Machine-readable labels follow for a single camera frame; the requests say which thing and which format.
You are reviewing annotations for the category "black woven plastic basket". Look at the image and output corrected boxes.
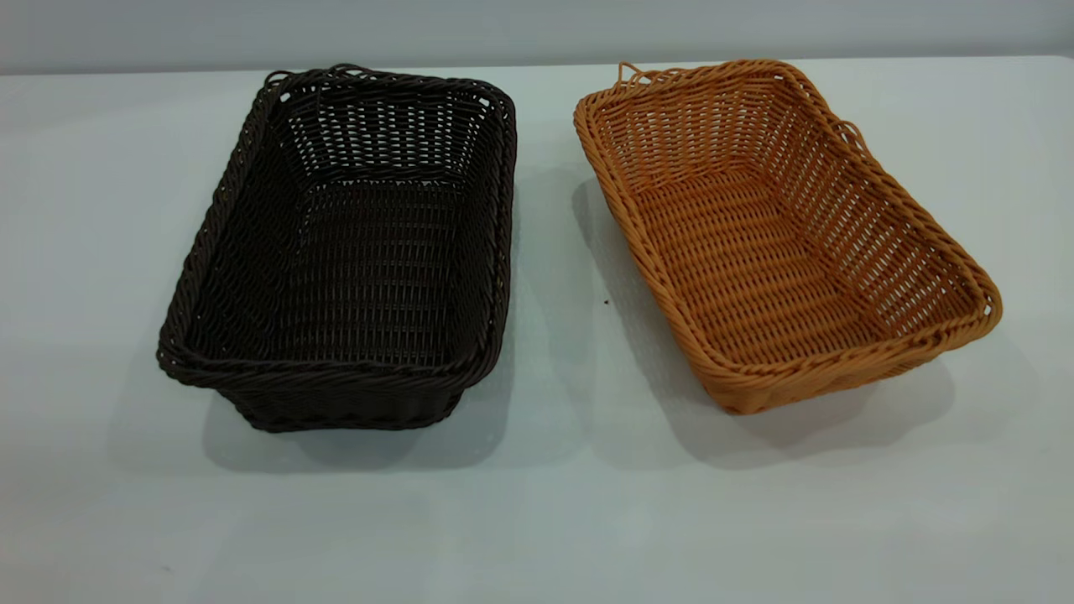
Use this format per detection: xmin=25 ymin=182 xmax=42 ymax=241
xmin=156 ymin=64 xmax=519 ymax=434

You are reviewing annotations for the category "orange woven plastic basket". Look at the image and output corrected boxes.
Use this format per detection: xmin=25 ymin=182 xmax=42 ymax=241
xmin=574 ymin=59 xmax=1004 ymax=416

